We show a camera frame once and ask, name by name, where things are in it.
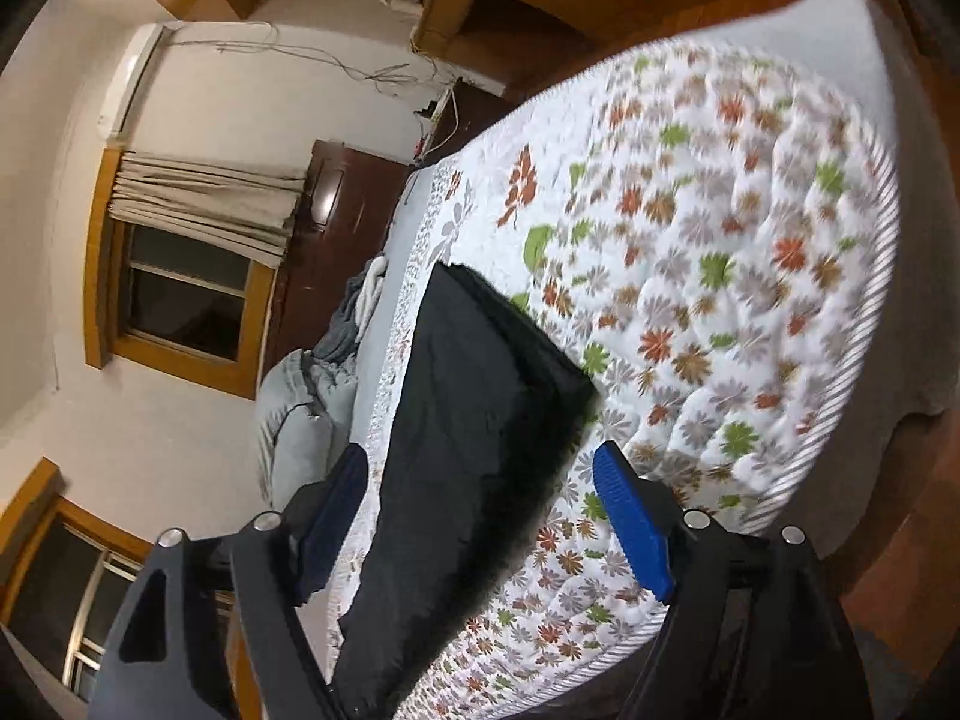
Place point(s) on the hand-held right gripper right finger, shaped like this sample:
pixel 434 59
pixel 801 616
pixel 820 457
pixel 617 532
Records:
pixel 630 525

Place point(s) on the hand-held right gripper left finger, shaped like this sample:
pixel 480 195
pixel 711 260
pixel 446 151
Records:
pixel 334 517

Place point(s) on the black pants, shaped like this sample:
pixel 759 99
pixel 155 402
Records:
pixel 465 427

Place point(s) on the grey pillows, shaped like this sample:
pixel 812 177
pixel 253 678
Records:
pixel 289 420

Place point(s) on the plump grey pillow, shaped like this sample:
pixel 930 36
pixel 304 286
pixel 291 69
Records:
pixel 337 397

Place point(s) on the dark grey blanket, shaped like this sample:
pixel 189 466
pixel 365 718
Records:
pixel 341 330

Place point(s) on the white cloth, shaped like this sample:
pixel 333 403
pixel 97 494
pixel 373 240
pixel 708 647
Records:
pixel 373 285

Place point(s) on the small wooden framed window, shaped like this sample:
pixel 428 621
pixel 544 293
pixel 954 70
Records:
pixel 180 300

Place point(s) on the wide wooden framed window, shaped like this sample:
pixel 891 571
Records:
pixel 67 577

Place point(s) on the dark wooden headboard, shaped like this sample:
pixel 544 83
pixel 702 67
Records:
pixel 330 240

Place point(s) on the floral quilted blanket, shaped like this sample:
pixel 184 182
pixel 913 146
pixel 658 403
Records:
pixel 712 240

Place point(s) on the bed with blue sheet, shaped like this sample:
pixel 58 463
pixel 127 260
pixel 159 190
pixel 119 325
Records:
pixel 409 217

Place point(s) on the beige pleated curtain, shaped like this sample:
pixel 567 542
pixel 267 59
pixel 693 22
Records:
pixel 202 202

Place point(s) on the white power strip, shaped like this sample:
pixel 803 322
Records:
pixel 442 105

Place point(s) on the dark wooden nightstand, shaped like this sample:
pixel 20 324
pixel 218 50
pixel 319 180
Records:
pixel 480 112

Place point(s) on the white air conditioner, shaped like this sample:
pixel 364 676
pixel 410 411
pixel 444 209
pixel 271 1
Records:
pixel 131 82

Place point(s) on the light wooden desk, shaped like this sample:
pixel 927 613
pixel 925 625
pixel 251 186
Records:
pixel 465 0

